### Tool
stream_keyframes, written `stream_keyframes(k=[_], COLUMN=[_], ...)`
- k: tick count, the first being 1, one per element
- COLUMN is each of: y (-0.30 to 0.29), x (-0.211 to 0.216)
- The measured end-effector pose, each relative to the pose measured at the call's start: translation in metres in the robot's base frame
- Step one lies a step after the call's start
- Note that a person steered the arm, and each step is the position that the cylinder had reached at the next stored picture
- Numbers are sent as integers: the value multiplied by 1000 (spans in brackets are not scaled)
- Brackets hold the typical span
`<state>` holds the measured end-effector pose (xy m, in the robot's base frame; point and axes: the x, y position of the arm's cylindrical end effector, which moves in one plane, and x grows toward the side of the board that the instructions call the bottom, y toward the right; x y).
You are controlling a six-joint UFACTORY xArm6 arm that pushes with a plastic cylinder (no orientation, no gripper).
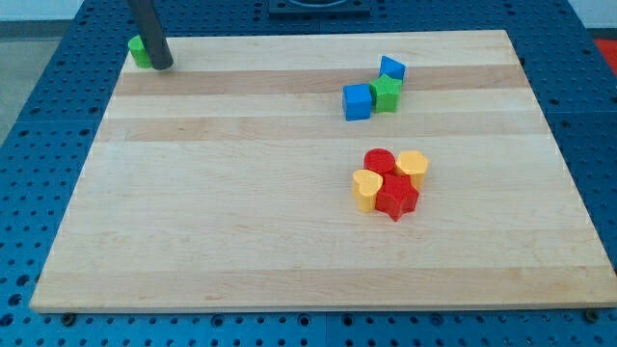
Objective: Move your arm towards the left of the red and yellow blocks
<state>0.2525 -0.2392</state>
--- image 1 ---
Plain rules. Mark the dark cylindrical robot arm tool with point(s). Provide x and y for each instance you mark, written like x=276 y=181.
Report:
x=151 y=33

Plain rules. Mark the yellow heart block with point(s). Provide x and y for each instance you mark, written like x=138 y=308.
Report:
x=365 y=186

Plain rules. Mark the red cylinder block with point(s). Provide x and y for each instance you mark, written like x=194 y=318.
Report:
x=380 y=161

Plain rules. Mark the wooden board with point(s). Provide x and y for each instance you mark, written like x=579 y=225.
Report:
x=225 y=184

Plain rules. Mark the blue cube block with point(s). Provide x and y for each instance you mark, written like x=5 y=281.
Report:
x=356 y=102

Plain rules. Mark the red star block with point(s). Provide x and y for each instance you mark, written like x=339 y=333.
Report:
x=397 y=196

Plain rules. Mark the yellow hexagon block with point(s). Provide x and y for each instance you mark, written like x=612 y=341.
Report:
x=414 y=164

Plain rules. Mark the green star block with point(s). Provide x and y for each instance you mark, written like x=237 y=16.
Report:
x=385 y=92

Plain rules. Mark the blue triangular block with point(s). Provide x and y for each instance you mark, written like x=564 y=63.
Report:
x=392 y=68

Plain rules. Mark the green round block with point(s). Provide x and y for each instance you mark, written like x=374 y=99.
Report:
x=138 y=52

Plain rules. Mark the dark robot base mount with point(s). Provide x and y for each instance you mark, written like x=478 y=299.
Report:
x=286 y=8

